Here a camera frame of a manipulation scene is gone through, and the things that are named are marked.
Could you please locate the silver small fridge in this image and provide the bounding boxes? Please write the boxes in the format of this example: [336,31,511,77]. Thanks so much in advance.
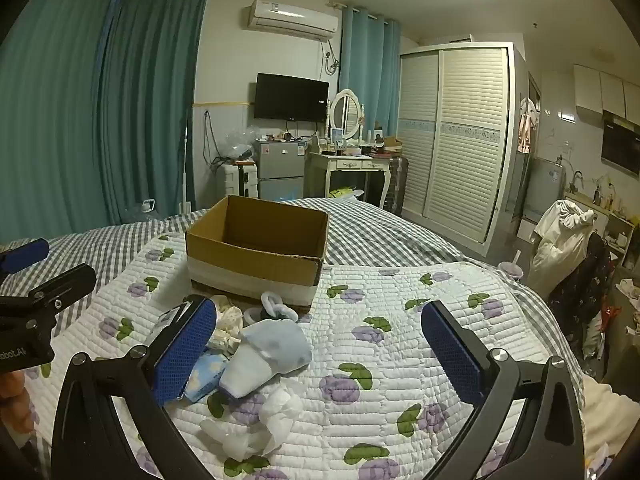
[253,139,308,202]

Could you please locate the plastic cup with straw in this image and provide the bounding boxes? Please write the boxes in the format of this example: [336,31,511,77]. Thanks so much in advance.
[498,250,525,283]

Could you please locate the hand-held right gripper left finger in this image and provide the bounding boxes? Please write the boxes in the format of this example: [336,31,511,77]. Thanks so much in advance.
[51,295,218,480]

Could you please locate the white wall cabinets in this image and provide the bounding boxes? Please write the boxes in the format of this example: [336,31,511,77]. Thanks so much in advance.
[572,64,640,118]

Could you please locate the blue patterned tissue packet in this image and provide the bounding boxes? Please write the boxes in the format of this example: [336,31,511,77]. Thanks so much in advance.
[182,352,228,403]

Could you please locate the hanging pink white clothes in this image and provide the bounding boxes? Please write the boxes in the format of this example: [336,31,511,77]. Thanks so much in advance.
[517,97,540,154]

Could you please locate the light blue curtain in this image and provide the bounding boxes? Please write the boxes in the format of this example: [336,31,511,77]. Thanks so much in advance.
[339,7,402,142]

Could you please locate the grey plush toy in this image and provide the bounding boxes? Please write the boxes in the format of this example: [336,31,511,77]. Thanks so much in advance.
[240,317,312,376]

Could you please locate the cluttered white shelf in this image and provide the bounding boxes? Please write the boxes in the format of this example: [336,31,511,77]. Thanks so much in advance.
[562,180,638,263]

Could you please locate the grey suitcase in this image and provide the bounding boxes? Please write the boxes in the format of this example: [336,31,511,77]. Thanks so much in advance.
[384,156,410,213]

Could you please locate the cardboard box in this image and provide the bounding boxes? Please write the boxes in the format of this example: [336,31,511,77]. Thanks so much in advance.
[185,195,330,317]

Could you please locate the grey-white knotted soft toy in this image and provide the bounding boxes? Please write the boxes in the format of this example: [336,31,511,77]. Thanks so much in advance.
[243,291,298,323]

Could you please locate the clear water jug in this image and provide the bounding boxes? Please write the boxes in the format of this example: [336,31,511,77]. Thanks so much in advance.
[125,199,162,223]

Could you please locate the cream fleece blanket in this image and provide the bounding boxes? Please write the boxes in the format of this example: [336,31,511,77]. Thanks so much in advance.
[582,375,640,480]

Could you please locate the person's left hand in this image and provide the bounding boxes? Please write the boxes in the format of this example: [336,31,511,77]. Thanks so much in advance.
[0,372,37,435]

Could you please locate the silver washing machine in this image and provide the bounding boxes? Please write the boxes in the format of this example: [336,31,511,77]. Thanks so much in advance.
[525,157,566,211]

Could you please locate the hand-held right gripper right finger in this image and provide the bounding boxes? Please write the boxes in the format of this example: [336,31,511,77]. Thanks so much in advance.
[421,300,587,480]

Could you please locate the black wall television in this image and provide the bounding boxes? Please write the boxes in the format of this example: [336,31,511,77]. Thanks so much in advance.
[253,73,330,123]

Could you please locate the clear plastic bags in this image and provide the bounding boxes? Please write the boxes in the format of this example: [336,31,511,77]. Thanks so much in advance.
[220,130,256,163]

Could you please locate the black range hood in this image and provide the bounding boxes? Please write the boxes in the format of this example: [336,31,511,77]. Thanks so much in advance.
[600,110,640,178]

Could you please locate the white air conditioner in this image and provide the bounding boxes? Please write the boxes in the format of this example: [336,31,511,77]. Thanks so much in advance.
[245,0,340,41]

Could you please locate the teal curtain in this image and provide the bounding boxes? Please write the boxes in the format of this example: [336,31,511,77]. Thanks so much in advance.
[0,0,118,241]
[100,0,209,221]

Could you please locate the white standing pole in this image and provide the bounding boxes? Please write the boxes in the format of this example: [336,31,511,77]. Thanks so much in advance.
[179,105,194,214]

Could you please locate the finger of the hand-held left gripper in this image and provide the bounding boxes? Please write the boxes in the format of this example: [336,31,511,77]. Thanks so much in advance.
[0,238,51,275]
[0,263,97,332]

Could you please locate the white dressing table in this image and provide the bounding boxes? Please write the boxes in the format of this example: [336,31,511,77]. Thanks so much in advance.
[305,150,393,211]

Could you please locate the white oval mirror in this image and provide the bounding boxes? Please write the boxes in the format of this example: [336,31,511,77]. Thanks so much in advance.
[327,89,366,142]

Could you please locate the white cloth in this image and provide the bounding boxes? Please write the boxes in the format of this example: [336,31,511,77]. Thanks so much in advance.
[200,387,305,461]

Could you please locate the cream plush cloth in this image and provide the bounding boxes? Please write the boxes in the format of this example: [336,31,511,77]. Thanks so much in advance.
[207,295,251,356]

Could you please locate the air conditioner cable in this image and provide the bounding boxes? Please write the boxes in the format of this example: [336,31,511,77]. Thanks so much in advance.
[320,37,342,77]

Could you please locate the dark floral clothing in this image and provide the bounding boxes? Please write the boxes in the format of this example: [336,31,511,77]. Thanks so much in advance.
[547,232,615,361]

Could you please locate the white sock with blue band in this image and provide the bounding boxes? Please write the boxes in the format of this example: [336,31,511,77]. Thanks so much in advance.
[219,345,281,402]

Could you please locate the dark wall cable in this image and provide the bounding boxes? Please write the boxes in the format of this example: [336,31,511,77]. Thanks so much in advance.
[202,110,226,167]

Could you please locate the white jacket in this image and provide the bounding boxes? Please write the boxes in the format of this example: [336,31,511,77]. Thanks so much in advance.
[530,200,598,297]

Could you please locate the white ribbed suitcase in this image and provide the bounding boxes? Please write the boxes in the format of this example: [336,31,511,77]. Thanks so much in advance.
[222,162,260,200]

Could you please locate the floral quilted blanket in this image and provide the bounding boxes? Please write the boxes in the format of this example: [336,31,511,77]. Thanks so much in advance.
[20,232,588,480]

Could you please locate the white louvred wardrobe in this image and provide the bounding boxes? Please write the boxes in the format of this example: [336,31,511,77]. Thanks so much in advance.
[398,42,527,258]

